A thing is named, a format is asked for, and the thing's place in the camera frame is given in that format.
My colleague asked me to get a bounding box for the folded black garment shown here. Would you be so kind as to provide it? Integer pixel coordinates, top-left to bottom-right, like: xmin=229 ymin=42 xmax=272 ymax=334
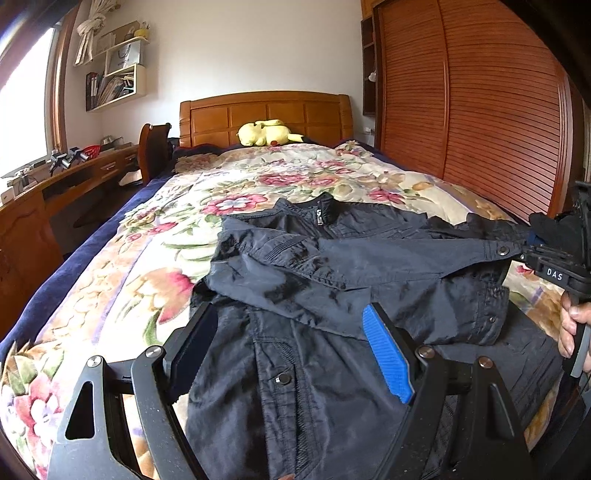
xmin=529 ymin=211 xmax=581 ymax=255

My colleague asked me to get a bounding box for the tied white curtain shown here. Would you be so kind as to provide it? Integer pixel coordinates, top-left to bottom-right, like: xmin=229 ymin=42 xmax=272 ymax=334
xmin=74 ymin=0 xmax=120 ymax=66

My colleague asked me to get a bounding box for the wooden desk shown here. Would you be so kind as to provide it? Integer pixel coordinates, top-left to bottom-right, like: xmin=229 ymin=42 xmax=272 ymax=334
xmin=1 ymin=145 xmax=138 ymax=335

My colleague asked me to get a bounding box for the floral bed blanket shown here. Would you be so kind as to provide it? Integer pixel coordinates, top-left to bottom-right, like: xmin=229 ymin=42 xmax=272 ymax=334
xmin=0 ymin=140 xmax=565 ymax=480

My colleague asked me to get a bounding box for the right hand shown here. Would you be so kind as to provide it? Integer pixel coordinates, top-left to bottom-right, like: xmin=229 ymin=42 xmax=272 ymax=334
xmin=558 ymin=291 xmax=591 ymax=358

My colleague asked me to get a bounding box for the dark blue bed sheet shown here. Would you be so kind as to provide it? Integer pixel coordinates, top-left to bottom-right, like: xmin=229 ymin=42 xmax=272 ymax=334
xmin=1 ymin=172 xmax=172 ymax=363

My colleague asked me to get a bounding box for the white wall shelf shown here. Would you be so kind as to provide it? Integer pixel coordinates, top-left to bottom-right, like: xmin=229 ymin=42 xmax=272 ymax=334
xmin=82 ymin=21 xmax=149 ymax=112

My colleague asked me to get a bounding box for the wooden chair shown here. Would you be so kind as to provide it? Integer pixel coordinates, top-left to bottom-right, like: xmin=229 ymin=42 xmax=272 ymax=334
xmin=137 ymin=123 xmax=171 ymax=185

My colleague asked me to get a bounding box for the wooden headboard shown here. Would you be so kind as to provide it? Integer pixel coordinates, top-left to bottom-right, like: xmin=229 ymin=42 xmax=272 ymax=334
xmin=179 ymin=90 xmax=353 ymax=148

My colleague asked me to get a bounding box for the yellow plush toy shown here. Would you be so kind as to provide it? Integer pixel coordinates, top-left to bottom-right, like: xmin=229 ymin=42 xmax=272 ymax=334
xmin=236 ymin=119 xmax=304 ymax=147

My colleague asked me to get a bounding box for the dark navy jacket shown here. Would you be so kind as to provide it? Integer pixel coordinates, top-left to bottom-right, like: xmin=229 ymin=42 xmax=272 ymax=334
xmin=185 ymin=194 xmax=562 ymax=479

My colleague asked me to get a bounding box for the wooden louvered wardrobe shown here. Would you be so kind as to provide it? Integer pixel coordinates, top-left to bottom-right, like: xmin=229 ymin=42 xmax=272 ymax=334
xmin=361 ymin=1 xmax=585 ymax=219

